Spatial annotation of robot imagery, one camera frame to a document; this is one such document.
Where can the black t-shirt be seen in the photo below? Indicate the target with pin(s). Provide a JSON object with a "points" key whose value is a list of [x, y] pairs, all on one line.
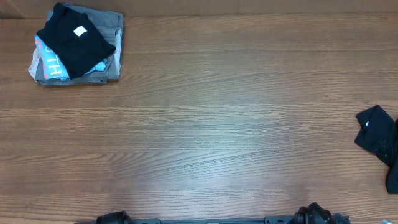
{"points": [[75, 39]]}

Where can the grey folded garment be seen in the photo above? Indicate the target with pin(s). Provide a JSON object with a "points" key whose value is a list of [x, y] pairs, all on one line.
{"points": [[110, 25]]}

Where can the light blue printed shirt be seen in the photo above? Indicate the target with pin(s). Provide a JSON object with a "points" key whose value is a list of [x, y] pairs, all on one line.
{"points": [[48, 69]]}

